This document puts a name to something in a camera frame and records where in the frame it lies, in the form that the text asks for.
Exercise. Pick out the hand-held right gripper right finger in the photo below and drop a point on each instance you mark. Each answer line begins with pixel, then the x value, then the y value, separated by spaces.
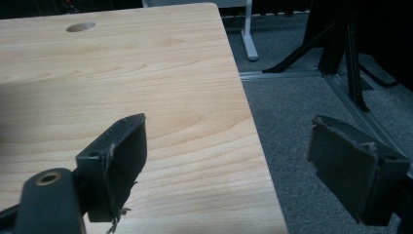
pixel 350 172

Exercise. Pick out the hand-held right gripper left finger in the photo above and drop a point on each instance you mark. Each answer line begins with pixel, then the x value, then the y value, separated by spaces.
pixel 112 165

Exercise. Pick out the black metal stand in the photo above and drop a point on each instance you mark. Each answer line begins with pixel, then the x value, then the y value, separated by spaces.
pixel 341 52

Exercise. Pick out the white metal table leg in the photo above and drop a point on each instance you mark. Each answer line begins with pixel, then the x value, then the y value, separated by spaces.
pixel 248 35

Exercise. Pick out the aluminium floor rail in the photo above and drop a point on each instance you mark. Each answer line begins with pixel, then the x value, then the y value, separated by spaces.
pixel 328 91

